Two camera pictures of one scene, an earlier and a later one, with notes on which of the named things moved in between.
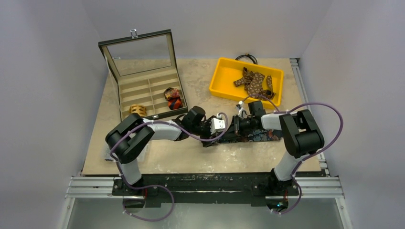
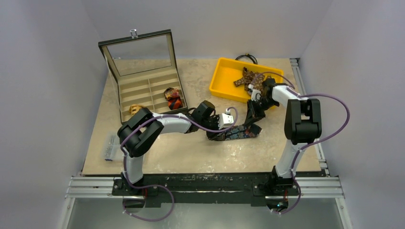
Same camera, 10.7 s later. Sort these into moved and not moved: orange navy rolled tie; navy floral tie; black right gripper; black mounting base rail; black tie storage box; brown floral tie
Moved: black right gripper; navy floral tie
Not moved: black mounting base rail; brown floral tie; orange navy rolled tie; black tie storage box
